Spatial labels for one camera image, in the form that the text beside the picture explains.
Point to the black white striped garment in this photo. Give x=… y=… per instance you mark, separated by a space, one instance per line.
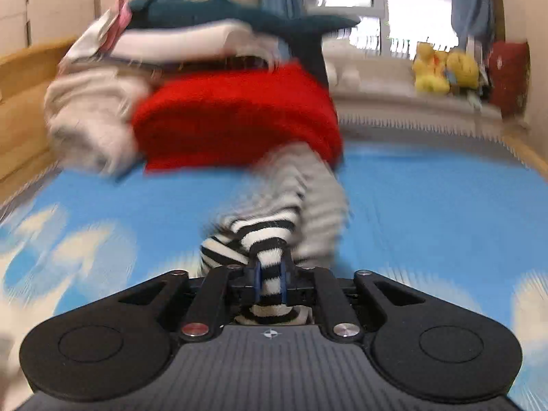
x=274 y=231

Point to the white folded quilt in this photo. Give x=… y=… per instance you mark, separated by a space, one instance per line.
x=90 y=115

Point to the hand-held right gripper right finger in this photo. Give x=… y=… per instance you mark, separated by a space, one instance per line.
x=284 y=281

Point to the red folded blanket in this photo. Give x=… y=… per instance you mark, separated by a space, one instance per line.
x=239 y=115

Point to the yellow duck plush toy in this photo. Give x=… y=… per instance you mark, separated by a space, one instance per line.
x=462 y=68
x=428 y=68

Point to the white and pink folded garment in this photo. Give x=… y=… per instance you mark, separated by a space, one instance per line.
x=102 y=30

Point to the white plush toy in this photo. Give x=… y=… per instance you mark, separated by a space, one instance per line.
x=349 y=76

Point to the dark teal shark plush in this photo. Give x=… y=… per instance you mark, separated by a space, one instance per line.
x=239 y=13

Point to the white wardrobe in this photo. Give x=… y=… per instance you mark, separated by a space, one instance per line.
x=64 y=0

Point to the window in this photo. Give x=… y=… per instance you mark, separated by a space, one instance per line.
x=385 y=4

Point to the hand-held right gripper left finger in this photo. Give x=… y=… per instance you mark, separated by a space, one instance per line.
x=257 y=281

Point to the white blanket with dotted trim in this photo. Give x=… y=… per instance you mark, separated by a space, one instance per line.
x=184 y=40

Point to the dark red pillow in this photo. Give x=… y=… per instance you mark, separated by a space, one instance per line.
x=508 y=77

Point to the blue white patterned bed sheet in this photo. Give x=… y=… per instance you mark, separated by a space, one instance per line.
x=428 y=222

